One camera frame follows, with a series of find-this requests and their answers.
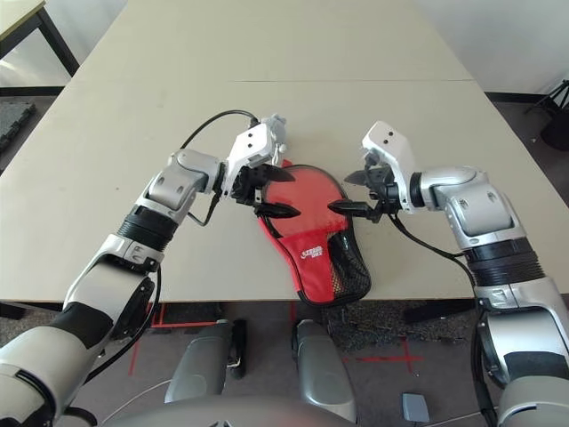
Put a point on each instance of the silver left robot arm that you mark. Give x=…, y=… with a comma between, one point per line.
x=178, y=182

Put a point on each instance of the black bag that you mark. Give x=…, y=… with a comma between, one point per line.
x=556, y=133

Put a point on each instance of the black table base foot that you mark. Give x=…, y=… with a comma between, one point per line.
x=11, y=310
x=435, y=312

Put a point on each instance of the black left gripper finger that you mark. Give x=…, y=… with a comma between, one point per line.
x=275, y=211
x=278, y=174

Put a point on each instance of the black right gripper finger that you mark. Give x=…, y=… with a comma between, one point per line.
x=351, y=208
x=359, y=178

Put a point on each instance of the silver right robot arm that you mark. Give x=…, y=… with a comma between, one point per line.
x=471, y=195

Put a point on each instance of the black foam floor tile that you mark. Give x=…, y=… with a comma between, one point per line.
x=13, y=122

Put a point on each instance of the grey robot left leg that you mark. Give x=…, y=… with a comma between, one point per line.
x=200, y=364

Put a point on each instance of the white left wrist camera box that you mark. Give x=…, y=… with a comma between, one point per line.
x=251, y=142

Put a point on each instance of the black and red paddle case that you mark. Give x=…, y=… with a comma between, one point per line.
x=311, y=258

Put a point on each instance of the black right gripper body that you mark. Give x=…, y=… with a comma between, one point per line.
x=382, y=191

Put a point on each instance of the side table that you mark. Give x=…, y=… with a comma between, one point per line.
x=18, y=15

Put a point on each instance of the grey robot right leg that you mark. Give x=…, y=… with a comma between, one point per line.
x=324, y=373

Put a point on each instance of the grey foot pedal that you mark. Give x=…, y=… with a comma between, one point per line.
x=415, y=407

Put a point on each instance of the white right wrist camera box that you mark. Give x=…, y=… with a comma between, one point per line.
x=391, y=142

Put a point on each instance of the grey robot leg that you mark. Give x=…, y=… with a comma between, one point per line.
x=200, y=364
x=324, y=373

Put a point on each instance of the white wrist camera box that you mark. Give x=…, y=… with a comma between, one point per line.
x=251, y=142
x=391, y=142

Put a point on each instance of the dark speckled foam floor mat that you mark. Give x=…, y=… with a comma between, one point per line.
x=378, y=329

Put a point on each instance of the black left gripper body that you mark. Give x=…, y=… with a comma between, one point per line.
x=249, y=189

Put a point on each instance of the grey robot torso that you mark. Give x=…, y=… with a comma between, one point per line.
x=231, y=413

